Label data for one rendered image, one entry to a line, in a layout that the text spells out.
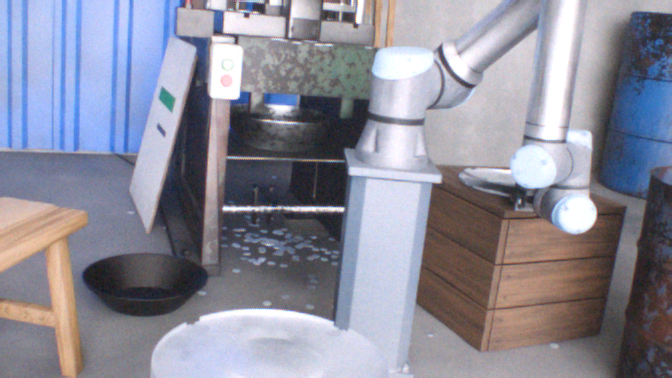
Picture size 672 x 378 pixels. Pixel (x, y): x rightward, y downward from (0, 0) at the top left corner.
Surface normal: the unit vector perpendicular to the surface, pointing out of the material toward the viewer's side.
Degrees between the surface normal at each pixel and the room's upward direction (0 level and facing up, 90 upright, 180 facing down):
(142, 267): 49
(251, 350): 0
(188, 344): 0
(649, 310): 92
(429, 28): 90
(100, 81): 90
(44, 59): 90
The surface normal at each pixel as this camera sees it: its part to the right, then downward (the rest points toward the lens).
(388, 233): 0.04, 0.25
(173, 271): -0.17, -0.49
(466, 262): -0.90, 0.01
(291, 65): 0.31, 0.26
